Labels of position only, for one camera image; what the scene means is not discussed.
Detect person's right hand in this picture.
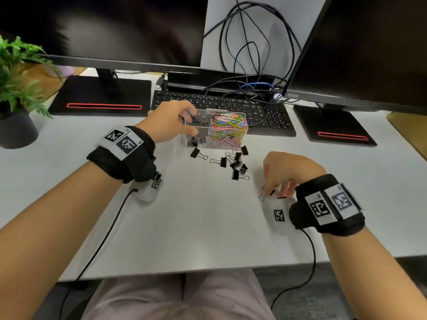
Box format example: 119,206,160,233
262,151,327,199

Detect pile of black binder clips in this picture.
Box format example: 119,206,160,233
210,145,250,181

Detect person's left forearm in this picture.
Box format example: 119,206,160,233
0,161,124,320

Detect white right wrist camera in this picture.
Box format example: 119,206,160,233
266,200,294,236

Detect black right camera cable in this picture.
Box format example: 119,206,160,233
270,228,317,312

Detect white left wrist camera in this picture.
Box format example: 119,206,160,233
137,173,164,203

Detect bundle of black cables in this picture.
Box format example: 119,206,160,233
202,0,302,100

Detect black wrist strap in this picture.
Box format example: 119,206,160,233
86,125,157,184
288,174,366,237

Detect person's left hand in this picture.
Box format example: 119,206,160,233
135,100,199,144

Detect black left wrist strap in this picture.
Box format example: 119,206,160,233
86,125,157,184

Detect black left camera cable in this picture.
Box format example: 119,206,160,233
59,188,139,320

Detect black monitor stand red stripe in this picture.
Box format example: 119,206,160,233
48,68,153,117
293,103,378,147

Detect clear plastic divided box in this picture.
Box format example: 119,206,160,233
180,109,249,150

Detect green plant in black pot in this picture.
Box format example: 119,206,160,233
0,36,64,150

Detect blue cable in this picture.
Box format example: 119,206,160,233
238,82,284,100

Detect person's right forearm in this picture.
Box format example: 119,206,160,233
322,226,427,320

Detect brown cardboard box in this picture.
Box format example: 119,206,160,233
386,111,427,160
20,63,87,100

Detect black computer monitor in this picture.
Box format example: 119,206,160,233
282,0,427,116
0,0,209,76

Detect heap of sorted paper clips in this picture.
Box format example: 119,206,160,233
210,113,249,149

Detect grey desk partition panel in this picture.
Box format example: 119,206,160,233
200,0,329,76

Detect black right wrist strap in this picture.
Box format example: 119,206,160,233
288,174,366,237

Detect lilac cup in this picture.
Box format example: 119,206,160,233
45,64,75,78

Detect black camera cable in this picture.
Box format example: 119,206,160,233
270,228,317,312
59,188,139,320

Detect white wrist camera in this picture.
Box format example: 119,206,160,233
137,173,164,203
266,200,294,236

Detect black keyboard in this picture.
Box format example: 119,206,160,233
150,89,297,137

